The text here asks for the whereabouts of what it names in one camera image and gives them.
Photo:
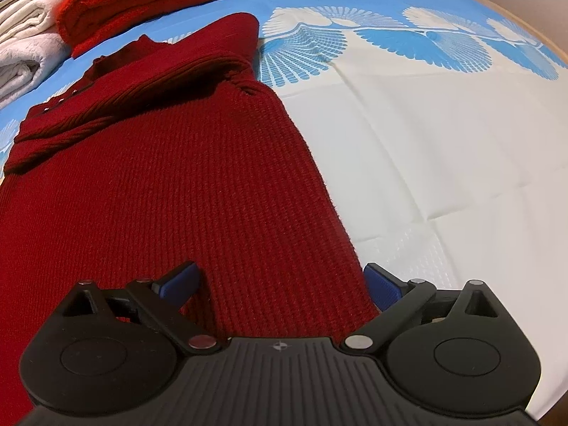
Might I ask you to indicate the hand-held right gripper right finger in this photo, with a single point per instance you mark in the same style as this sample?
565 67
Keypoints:
384 287

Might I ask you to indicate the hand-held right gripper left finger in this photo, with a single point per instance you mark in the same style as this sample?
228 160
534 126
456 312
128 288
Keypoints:
179 285

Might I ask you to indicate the dark red knit sweater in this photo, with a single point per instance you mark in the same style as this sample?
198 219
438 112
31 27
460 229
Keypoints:
177 177

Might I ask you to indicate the blue and white bed sheet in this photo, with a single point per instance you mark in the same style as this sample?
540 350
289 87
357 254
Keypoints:
421 142

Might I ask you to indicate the white folded blanket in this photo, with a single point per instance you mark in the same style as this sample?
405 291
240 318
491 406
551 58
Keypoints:
26 66
22 15

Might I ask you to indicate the wooden bed frame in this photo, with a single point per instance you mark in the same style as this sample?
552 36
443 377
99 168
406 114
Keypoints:
510 4

